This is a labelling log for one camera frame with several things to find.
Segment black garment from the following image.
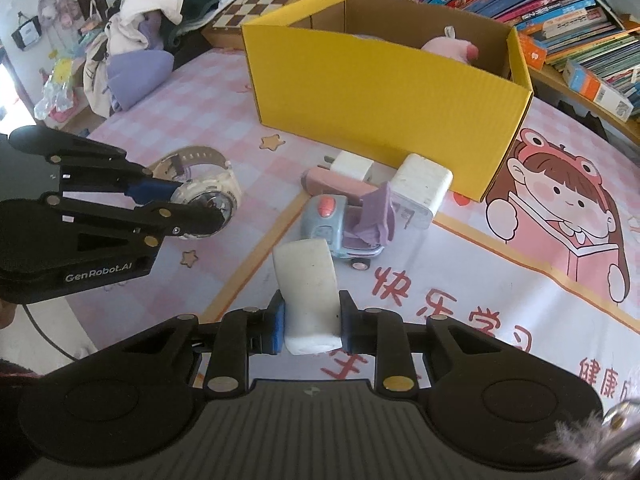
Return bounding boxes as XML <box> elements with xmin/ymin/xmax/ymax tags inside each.
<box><xmin>167</xmin><ymin>0</ymin><xmax>249</xmax><ymax>56</ymax></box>

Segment white wristwatch with beige strap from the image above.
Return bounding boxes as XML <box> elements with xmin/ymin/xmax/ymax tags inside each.
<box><xmin>149</xmin><ymin>145</ymin><xmax>244</xmax><ymax>241</ymax></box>

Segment yellow cardboard box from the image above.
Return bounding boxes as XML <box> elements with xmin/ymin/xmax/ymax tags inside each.
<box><xmin>241</xmin><ymin>0</ymin><xmax>535</xmax><ymax>204</ymax></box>

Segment purple garment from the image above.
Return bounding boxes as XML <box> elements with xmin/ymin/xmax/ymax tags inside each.
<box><xmin>107</xmin><ymin>10</ymin><xmax>174</xmax><ymax>111</ymax></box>

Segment black cable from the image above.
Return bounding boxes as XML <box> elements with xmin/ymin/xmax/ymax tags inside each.
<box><xmin>20</xmin><ymin>304</ymin><xmax>82</xmax><ymax>361</ymax></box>

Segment pink plush toy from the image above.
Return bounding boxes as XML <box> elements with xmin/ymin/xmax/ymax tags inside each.
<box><xmin>420</xmin><ymin>25</ymin><xmax>480</xmax><ymax>65</ymax></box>

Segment clear plastic bottles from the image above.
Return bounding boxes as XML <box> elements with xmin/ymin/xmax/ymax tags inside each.
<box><xmin>33</xmin><ymin>67</ymin><xmax>74</xmax><ymax>121</ymax></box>

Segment small orange box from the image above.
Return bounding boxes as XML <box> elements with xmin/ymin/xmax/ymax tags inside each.
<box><xmin>517</xmin><ymin>32</ymin><xmax>549</xmax><ymax>70</ymax></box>

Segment blue-grey toy car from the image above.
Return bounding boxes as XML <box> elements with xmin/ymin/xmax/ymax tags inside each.
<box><xmin>300</xmin><ymin>182</ymin><xmax>401</xmax><ymax>272</ymax></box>

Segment wooden chessboard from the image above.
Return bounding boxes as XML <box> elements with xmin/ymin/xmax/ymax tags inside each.
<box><xmin>202</xmin><ymin>0</ymin><xmax>341</xmax><ymax>50</ymax></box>

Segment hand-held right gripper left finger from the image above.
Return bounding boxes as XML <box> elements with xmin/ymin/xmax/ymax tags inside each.
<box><xmin>95</xmin><ymin>290</ymin><xmax>287</xmax><ymax>394</ymax></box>

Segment pink oblong case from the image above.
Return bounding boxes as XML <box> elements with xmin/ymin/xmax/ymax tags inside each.
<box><xmin>301</xmin><ymin>167</ymin><xmax>381</xmax><ymax>202</ymax></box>

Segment desktop with pink printed cover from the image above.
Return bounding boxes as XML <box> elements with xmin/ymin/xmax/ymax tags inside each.
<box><xmin>65</xmin><ymin>45</ymin><xmax>640</xmax><ymax>411</ymax></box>

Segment black and white bag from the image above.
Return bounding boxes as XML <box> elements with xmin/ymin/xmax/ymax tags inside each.
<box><xmin>11</xmin><ymin>10</ymin><xmax>44</xmax><ymax>54</ymax></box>

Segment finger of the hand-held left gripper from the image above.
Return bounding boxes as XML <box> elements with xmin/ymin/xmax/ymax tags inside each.
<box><xmin>42</xmin><ymin>192</ymin><xmax>226</xmax><ymax>246</ymax></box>
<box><xmin>9</xmin><ymin>126</ymin><xmax>177</xmax><ymax>204</ymax></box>

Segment grey fluffy keychain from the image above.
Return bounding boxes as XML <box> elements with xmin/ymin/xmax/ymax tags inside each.
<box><xmin>537</xmin><ymin>400</ymin><xmax>640</xmax><ymax>480</ymax></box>

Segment long white block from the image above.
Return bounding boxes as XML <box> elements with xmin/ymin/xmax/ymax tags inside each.
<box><xmin>273</xmin><ymin>238</ymin><xmax>344</xmax><ymax>356</ymax></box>

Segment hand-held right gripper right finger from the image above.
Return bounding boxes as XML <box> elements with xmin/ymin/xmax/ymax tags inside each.
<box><xmin>340</xmin><ymin>290</ymin><xmax>531</xmax><ymax>395</ymax></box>

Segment small white plug charger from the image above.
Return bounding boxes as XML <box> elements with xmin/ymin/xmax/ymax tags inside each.
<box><xmin>319</xmin><ymin>151</ymin><xmax>375</xmax><ymax>185</ymax></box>

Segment white power adapter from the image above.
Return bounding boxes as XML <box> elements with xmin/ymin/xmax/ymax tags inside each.
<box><xmin>392</xmin><ymin>153</ymin><xmax>454</xmax><ymax>231</ymax></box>

